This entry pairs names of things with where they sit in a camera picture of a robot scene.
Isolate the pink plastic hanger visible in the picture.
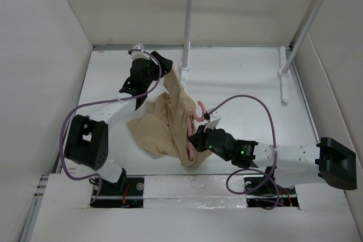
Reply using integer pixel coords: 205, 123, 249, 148
187, 101, 206, 162

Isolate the beige t shirt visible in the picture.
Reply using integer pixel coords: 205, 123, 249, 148
127, 70, 211, 169

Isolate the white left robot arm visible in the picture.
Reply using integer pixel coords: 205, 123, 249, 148
59, 49, 173, 195

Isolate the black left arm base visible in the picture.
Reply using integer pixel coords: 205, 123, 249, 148
88, 171, 145, 209

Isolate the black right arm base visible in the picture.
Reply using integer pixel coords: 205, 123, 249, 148
244, 174, 299, 210

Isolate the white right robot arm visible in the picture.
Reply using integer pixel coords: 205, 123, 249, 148
188, 125, 357, 193

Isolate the white clothes rack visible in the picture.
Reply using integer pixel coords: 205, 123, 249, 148
178, 0, 324, 105

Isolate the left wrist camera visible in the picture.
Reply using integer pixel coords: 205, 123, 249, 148
129, 43, 147, 60

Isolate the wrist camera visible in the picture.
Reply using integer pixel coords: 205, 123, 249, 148
129, 43, 147, 60
204, 109, 221, 132

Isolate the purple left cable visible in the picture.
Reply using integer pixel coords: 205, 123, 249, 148
58, 48, 167, 202

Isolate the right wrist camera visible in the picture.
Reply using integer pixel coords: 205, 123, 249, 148
204, 109, 221, 132

